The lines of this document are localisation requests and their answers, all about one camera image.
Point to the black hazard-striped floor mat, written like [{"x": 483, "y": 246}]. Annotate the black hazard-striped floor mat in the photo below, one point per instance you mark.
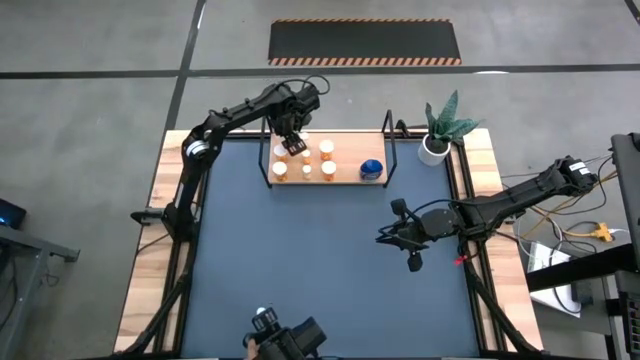
[{"x": 365, "y": 42}]

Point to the grey metal cart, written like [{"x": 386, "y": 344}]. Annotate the grey metal cart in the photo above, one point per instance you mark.
[{"x": 30, "y": 245}]

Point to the blue medicine bottle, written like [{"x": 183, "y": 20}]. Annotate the blue medicine bottle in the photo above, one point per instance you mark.
[{"x": 371, "y": 170}]

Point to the yellow power adapter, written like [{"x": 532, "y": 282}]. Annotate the yellow power adapter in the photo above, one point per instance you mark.
[{"x": 601, "y": 232}]

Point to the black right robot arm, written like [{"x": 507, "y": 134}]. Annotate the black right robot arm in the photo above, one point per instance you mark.
[{"x": 520, "y": 192}]

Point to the wooden shelf black metal frame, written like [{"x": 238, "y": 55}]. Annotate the wooden shelf black metal frame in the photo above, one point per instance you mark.
[{"x": 350, "y": 150}]

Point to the black metal table frame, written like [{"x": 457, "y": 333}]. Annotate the black metal table frame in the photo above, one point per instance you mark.
[{"x": 181, "y": 310}]

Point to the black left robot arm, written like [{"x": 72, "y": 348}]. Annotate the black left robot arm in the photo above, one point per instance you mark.
[{"x": 235, "y": 112}]

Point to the snake plant in white pot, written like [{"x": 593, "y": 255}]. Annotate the snake plant in white pot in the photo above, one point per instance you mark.
[{"x": 440, "y": 137}]

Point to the white cylinder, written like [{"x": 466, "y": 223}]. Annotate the white cylinder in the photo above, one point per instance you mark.
[
  {"x": 329, "y": 167},
  {"x": 280, "y": 169}
]

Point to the black handheld device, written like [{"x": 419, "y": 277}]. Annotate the black handheld device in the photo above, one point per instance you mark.
[{"x": 295, "y": 337}]

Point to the large orange pill bottle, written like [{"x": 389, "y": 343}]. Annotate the large orange pill bottle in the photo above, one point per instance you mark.
[
  {"x": 326, "y": 147},
  {"x": 278, "y": 150}
]

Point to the blue-grey table mat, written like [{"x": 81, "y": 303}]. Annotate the blue-grey table mat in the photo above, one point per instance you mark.
[{"x": 300, "y": 290}]

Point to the person's hand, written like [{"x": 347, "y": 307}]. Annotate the person's hand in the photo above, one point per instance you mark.
[{"x": 252, "y": 349}]

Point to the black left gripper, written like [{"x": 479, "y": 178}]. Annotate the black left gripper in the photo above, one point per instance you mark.
[{"x": 295, "y": 112}]

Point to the device with coloured buttons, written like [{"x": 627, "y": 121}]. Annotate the device with coloured buttons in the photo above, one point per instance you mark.
[{"x": 634, "y": 320}]

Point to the white sheet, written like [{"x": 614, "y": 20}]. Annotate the white sheet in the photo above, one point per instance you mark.
[{"x": 547, "y": 295}]

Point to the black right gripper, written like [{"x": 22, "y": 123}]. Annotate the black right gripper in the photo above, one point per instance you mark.
[{"x": 415, "y": 234}]

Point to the black device with blue light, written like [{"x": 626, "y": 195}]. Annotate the black device with blue light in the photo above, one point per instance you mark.
[{"x": 12, "y": 212}]

